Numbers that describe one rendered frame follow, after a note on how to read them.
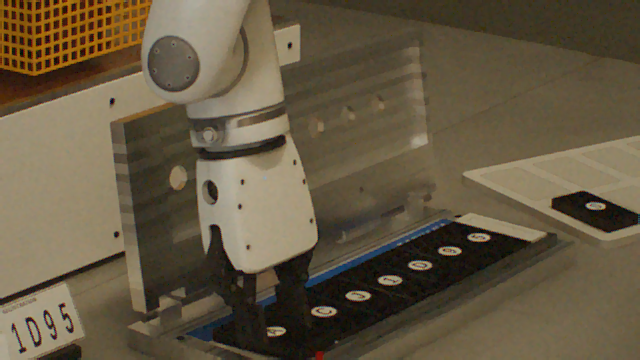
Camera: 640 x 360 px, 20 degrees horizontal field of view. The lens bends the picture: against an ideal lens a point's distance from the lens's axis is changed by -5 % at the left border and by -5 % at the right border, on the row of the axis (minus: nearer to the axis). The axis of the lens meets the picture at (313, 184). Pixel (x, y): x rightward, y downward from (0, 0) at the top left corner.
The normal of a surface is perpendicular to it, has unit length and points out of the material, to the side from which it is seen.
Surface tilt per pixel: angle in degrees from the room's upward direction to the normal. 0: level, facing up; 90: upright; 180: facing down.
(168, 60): 87
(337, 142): 83
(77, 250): 90
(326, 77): 83
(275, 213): 78
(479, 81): 0
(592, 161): 0
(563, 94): 0
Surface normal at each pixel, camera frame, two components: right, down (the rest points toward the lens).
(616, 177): 0.00, -0.95
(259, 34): 0.89, -0.07
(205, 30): 0.00, 0.31
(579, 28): -0.58, 0.26
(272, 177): 0.74, -0.03
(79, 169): 0.77, 0.20
